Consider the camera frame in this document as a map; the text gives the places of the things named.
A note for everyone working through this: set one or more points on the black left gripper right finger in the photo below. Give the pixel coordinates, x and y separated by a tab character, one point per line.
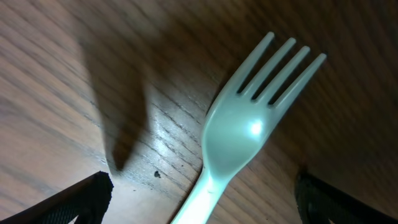
319	202

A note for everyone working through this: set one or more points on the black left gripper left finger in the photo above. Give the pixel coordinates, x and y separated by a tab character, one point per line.
84	202

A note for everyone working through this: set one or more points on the white plastic fork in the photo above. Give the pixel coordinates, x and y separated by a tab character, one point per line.
239	123

